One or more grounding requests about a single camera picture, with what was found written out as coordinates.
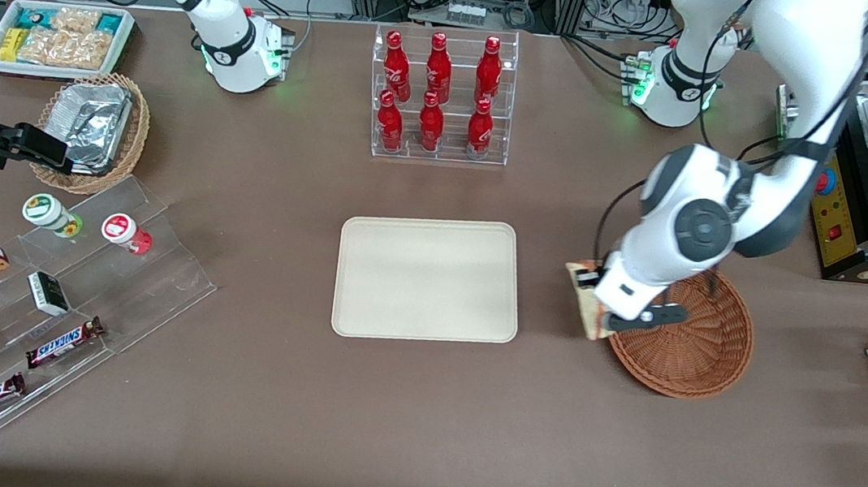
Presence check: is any triangle sandwich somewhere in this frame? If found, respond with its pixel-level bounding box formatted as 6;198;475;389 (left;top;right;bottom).
558;259;628;345

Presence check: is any brown round wicker basket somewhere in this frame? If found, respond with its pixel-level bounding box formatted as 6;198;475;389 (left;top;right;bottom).
601;256;762;407

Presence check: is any tan wicker basket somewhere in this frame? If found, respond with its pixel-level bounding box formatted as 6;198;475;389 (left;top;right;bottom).
28;65;156;202

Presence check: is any beige plastic tray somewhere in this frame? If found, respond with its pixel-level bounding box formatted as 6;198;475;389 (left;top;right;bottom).
330;205;530;357

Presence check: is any green lid white cup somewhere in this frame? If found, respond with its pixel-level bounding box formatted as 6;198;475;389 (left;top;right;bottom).
19;192;87;240

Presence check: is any yellow snack pack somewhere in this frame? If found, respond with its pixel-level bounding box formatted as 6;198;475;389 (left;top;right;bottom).
0;25;28;64

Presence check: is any clear cracker bag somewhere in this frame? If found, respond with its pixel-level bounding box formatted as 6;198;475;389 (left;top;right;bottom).
17;24;115;74
50;6;101;36

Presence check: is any red lid white cup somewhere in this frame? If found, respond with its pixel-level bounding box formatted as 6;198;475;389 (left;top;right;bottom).
99;212;156;257

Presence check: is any white rectangular snack bin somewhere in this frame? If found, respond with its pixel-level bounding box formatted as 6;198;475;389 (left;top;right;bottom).
0;0;138;90

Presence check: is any small black box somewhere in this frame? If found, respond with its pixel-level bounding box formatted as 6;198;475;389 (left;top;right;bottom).
24;271;74;318

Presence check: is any red cola bottle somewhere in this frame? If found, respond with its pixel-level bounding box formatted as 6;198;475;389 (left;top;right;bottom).
473;34;507;109
374;89;408;154
378;29;418;102
421;31;457;106
464;96;497;161
415;90;449;153

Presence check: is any clear acrylic tiered stand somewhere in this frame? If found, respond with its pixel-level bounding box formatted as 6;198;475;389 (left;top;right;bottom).
0;160;230;473

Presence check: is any clear acrylic bottle rack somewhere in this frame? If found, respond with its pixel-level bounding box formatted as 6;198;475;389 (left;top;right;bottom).
361;16;522;172

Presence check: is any white power strip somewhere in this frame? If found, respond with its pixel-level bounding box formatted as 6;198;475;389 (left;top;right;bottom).
444;0;488;28

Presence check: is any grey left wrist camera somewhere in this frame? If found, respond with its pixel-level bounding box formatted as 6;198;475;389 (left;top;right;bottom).
602;296;691;341

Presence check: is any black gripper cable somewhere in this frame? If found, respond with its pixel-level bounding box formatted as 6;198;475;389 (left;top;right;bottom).
592;173;648;271

